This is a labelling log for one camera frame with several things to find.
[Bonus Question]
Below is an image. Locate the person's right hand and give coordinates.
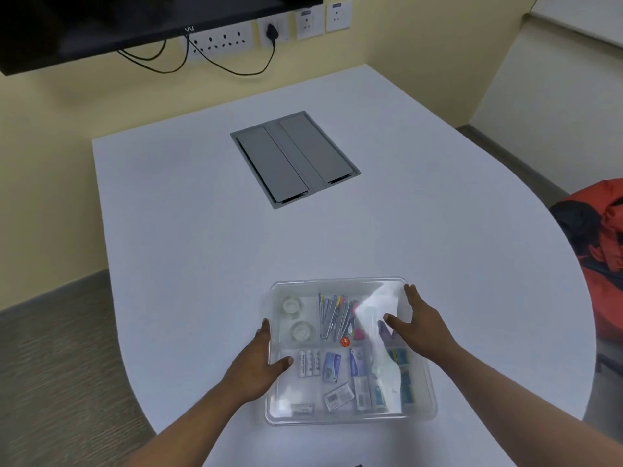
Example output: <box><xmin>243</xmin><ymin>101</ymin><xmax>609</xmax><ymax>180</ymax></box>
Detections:
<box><xmin>383</xmin><ymin>283</ymin><xmax>461</xmax><ymax>363</ymax></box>

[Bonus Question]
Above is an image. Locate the person's left hand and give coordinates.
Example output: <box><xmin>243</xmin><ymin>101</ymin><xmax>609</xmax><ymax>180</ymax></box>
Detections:
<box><xmin>221</xmin><ymin>317</ymin><xmax>295</xmax><ymax>403</ymax></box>

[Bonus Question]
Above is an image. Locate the clear plastic lid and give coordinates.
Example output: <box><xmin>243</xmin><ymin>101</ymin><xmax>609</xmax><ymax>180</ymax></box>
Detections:
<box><xmin>265</xmin><ymin>276</ymin><xmax>437</xmax><ymax>426</ymax></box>

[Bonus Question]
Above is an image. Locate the clear plastic organizer tray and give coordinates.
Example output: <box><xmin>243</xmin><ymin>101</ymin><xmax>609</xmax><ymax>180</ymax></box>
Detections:
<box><xmin>264</xmin><ymin>276</ymin><xmax>438</xmax><ymax>427</ymax></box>

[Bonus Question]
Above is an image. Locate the person's left forearm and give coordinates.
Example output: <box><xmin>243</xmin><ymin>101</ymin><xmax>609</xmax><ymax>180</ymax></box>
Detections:
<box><xmin>116</xmin><ymin>376</ymin><xmax>262</xmax><ymax>467</ymax></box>

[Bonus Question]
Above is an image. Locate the person's right forearm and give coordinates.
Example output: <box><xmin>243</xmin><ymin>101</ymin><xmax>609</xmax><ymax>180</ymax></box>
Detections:
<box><xmin>421</xmin><ymin>341</ymin><xmax>609</xmax><ymax>467</ymax></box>

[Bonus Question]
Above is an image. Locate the pile of small blue packets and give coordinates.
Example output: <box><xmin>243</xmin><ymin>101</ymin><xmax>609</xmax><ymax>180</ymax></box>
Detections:
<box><xmin>384</xmin><ymin>348</ymin><xmax>415</xmax><ymax>404</ymax></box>

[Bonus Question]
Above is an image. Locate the bundle of pens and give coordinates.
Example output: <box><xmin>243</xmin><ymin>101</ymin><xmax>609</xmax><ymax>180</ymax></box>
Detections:
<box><xmin>317</xmin><ymin>292</ymin><xmax>359</xmax><ymax>342</ymax></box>

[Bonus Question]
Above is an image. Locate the black chair base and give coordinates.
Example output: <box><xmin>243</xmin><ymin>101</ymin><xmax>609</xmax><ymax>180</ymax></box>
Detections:
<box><xmin>594</xmin><ymin>352</ymin><xmax>623</xmax><ymax>380</ymax></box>

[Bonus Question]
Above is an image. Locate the red black bag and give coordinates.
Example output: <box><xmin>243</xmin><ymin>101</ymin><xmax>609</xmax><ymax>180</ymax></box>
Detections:
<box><xmin>548</xmin><ymin>178</ymin><xmax>623</xmax><ymax>341</ymax></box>

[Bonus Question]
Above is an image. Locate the grey table cable hatch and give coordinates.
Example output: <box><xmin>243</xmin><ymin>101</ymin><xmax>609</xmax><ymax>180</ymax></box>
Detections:
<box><xmin>230</xmin><ymin>110</ymin><xmax>363</xmax><ymax>211</ymax></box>

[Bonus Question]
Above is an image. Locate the black plug cable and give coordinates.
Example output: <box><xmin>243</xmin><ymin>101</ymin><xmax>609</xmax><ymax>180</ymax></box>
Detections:
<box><xmin>187</xmin><ymin>36</ymin><xmax>277</xmax><ymax>77</ymax></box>

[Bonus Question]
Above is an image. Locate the black looped monitor cable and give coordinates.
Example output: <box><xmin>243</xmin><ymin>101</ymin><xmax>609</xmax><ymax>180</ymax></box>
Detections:
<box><xmin>116</xmin><ymin>38</ymin><xmax>189</xmax><ymax>75</ymax></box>

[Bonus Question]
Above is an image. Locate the white blue-label wall socket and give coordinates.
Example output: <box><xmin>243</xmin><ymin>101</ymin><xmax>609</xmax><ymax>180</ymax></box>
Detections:
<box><xmin>324</xmin><ymin>0</ymin><xmax>352</xmax><ymax>33</ymax></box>
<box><xmin>295</xmin><ymin>6</ymin><xmax>324</xmax><ymax>41</ymax></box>

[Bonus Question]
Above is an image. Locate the white multi outlet wall panel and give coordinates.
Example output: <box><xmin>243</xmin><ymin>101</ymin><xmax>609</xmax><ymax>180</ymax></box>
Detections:
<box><xmin>184</xmin><ymin>23</ymin><xmax>255</xmax><ymax>58</ymax></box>

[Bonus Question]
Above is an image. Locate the white single wall socket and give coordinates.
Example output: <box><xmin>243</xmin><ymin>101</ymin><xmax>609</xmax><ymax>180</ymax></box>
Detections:
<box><xmin>258</xmin><ymin>16</ymin><xmax>291</xmax><ymax>47</ymax></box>

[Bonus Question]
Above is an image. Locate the black wall monitor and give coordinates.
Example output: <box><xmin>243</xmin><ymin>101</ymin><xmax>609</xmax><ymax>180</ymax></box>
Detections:
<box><xmin>0</xmin><ymin>0</ymin><xmax>325</xmax><ymax>77</ymax></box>

